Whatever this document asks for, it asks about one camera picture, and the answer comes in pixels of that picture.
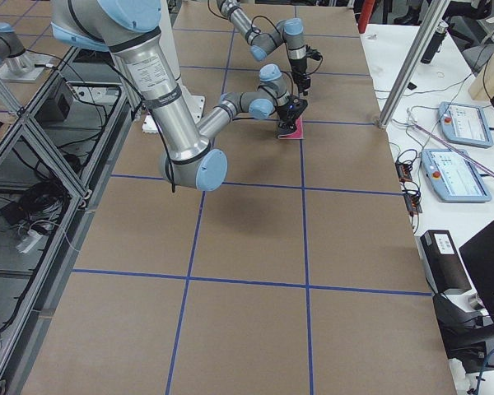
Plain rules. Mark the pink and grey towel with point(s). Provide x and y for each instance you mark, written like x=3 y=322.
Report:
x=294 y=132

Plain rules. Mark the upper teach pendant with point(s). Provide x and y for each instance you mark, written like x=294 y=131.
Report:
x=464 y=124

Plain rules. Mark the teach pendant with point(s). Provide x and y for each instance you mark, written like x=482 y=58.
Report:
x=453 y=179
x=464 y=124

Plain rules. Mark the black monitor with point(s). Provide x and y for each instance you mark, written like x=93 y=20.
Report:
x=478 y=257

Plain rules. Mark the white power strip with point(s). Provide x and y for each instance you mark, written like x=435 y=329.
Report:
x=29 y=241

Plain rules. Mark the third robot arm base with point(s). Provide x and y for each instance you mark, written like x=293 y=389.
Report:
x=16 y=63

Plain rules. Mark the black cylinder tool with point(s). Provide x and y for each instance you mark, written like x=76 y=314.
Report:
x=435 y=43

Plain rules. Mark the black box with label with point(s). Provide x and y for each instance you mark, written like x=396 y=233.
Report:
x=443 y=266

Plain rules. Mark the aluminium frame rack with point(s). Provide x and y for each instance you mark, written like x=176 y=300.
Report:
x=59 y=136

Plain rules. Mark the lower teach pendant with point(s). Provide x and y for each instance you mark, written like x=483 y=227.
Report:
x=453 y=179

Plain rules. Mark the aluminium frame post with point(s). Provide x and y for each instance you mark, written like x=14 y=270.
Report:
x=423 y=37

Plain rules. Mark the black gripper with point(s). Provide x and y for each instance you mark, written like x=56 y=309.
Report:
x=299 y=67
x=283 y=109

